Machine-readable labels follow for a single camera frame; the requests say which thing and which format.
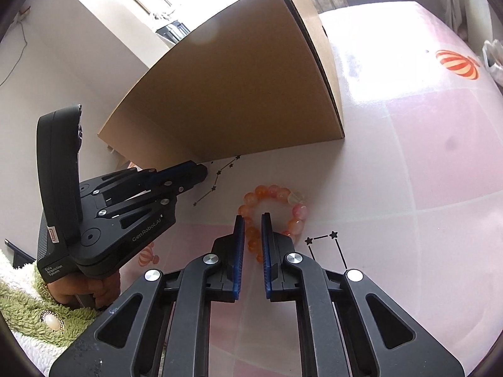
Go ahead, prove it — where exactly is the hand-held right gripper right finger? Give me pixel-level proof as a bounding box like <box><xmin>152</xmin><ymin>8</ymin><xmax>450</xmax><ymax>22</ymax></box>
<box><xmin>261</xmin><ymin>212</ymin><xmax>466</xmax><ymax>377</ymax></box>

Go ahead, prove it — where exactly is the large brown cardboard box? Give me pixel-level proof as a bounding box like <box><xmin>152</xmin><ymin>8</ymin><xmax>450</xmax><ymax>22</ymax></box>
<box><xmin>97</xmin><ymin>0</ymin><xmax>346</xmax><ymax>166</ymax></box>

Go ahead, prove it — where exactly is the orange bead bracelet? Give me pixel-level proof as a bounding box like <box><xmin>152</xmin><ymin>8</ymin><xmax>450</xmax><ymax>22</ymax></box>
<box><xmin>237</xmin><ymin>184</ymin><xmax>308</xmax><ymax>264</ymax></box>

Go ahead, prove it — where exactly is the person's left hand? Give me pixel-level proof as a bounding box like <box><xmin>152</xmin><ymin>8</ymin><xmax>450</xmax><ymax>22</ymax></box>
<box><xmin>47</xmin><ymin>273</ymin><xmax>121</xmax><ymax>310</ymax></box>

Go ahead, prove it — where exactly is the black rack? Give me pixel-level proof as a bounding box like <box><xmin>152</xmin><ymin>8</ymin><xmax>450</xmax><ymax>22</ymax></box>
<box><xmin>155</xmin><ymin>21</ymin><xmax>191</xmax><ymax>44</ymax></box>

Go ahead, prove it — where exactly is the dark flat object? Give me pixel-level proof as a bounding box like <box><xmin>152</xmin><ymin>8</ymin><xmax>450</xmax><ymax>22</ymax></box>
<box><xmin>3</xmin><ymin>238</ymin><xmax>38</xmax><ymax>270</ymax></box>

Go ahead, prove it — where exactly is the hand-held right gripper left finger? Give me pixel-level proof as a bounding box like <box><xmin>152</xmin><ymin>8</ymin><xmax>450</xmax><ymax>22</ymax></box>
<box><xmin>49</xmin><ymin>214</ymin><xmax>246</xmax><ymax>377</ymax></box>

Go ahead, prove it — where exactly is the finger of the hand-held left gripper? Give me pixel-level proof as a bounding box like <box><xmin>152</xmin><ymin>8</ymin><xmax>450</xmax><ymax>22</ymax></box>
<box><xmin>80</xmin><ymin>160</ymin><xmax>208</xmax><ymax>202</ymax></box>
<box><xmin>97</xmin><ymin>182</ymin><xmax>198</xmax><ymax>272</ymax></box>

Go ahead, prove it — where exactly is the white plastic bag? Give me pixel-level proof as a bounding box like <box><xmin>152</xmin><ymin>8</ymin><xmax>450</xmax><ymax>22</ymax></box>
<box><xmin>483</xmin><ymin>39</ymin><xmax>503</xmax><ymax>85</ymax></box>

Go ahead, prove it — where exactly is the grey curtain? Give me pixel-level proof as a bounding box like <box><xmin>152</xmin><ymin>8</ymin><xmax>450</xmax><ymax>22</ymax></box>
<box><xmin>426</xmin><ymin>0</ymin><xmax>478</xmax><ymax>42</ymax></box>

